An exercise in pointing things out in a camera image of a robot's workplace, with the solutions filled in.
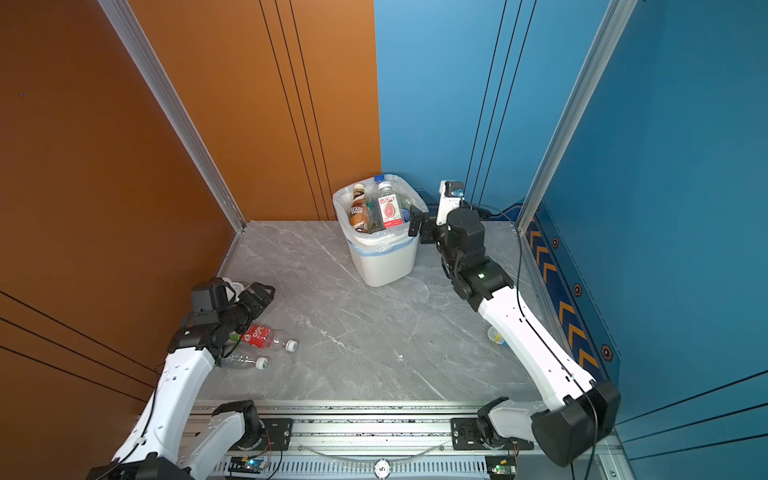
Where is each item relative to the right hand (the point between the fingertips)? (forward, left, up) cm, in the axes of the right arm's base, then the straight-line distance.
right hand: (427, 208), depth 70 cm
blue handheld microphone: (-16, -21, -36) cm, 45 cm away
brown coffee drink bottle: (+11, +18, -11) cm, 24 cm away
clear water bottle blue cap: (+23, +13, -8) cm, 27 cm away
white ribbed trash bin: (+1, +13, -20) cm, 24 cm away
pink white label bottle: (+11, +9, -9) cm, 17 cm away
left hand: (-10, +43, -22) cm, 50 cm away
